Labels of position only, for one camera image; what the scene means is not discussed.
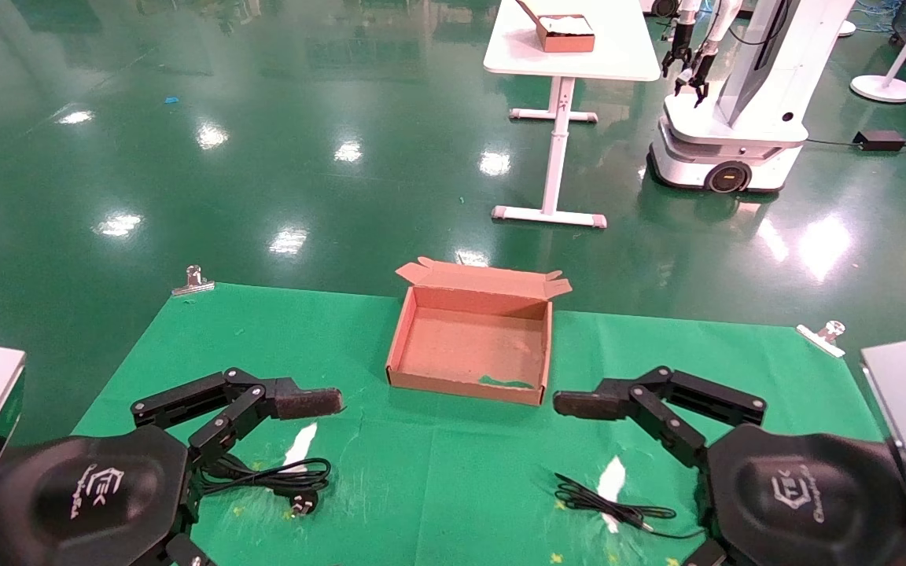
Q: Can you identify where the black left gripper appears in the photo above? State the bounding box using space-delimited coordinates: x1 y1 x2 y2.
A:
0 367 344 566

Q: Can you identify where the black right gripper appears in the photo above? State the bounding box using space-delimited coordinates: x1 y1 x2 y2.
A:
553 366 906 566

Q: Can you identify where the black power cable with plug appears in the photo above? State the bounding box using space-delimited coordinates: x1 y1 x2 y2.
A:
195 454 333 518

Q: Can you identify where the black wired computer mouse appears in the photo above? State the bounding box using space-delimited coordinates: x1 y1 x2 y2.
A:
554 472 708 541

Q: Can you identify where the open brown cardboard box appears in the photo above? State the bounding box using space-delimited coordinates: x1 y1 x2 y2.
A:
386 257 573 406

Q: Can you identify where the small brown box with white contents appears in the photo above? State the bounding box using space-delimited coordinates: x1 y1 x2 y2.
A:
516 0 597 54

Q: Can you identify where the silver binder clip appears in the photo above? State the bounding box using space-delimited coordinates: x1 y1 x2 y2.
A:
796 320 847 359
171 265 215 297

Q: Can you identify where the green table cloth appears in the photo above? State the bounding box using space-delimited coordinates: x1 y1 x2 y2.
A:
72 283 886 566

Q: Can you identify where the white wheeled robot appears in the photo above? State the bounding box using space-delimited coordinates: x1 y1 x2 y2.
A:
646 0 857 194

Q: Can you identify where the black power adapter brick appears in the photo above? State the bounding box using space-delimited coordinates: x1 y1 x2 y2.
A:
853 130 906 153

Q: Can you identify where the white round stand base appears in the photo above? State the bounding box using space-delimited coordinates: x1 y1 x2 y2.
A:
850 0 906 104

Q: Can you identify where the white table with pedestal legs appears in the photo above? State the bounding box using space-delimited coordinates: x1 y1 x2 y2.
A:
483 0 662 230

